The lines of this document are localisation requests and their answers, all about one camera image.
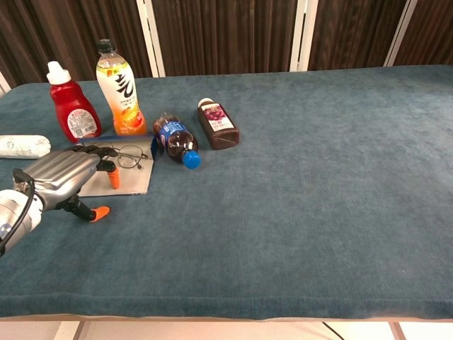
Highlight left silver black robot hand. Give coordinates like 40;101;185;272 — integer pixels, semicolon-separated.
21;143;120;223

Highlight eyeglasses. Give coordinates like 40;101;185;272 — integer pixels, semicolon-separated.
76;141;149;170

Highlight white bottle blue cap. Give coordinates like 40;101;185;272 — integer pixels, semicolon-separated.
0;135;52;159

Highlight red ketchup bottle white cap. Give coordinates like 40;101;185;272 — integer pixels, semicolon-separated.
45;60;103;143

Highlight orange drink bottle black cap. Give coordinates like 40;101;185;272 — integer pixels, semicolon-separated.
96;38;148;137

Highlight cola bottle blue cap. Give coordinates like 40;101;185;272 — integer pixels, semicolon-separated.
152;112;202;170

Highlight dark grape juice bottle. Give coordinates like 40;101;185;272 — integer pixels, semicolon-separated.
197;98;241;151

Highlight blue table cloth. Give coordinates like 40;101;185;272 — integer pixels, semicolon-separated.
0;64;453;319

